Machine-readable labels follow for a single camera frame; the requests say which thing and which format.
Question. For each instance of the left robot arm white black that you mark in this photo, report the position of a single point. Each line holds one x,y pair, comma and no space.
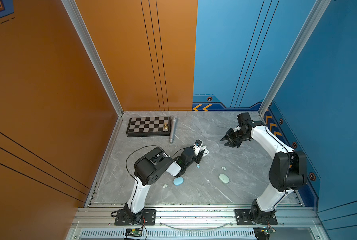
150,167

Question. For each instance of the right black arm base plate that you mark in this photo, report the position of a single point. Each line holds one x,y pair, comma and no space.
246,217

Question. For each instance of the silver microphone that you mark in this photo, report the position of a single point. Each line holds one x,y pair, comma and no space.
173,129

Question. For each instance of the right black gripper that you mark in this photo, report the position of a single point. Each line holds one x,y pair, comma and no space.
228,137

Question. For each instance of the white earbud charging case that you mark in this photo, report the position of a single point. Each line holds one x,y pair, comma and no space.
204,151

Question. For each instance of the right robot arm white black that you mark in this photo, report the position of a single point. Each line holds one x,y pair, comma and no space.
288,171

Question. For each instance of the aluminium front rail frame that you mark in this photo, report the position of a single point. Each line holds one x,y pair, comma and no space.
198,222

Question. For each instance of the left aluminium corner post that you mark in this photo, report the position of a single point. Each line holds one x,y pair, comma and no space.
85,38

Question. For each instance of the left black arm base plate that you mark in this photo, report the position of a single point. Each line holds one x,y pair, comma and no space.
146,217

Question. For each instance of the left green circuit board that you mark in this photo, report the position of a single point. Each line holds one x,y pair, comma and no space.
133,234

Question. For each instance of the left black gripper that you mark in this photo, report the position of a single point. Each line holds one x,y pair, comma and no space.
199,157

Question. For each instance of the aluminium corner post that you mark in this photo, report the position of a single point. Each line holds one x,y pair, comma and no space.
302,38
85,38

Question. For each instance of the black white chessboard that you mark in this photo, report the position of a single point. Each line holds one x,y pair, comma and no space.
148,127

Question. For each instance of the green circuit board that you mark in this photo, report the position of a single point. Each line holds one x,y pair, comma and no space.
268,231
133,234

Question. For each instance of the blue earbud charging case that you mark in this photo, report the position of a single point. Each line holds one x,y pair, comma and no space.
178,181

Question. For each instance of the green earbud charging case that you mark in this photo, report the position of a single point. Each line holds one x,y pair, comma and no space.
224,178

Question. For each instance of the right aluminium corner post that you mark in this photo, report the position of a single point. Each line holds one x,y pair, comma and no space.
302,38

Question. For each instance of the right green circuit board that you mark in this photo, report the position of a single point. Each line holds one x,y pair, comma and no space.
268,231

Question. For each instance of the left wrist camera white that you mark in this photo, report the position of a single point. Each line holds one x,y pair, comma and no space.
197,146

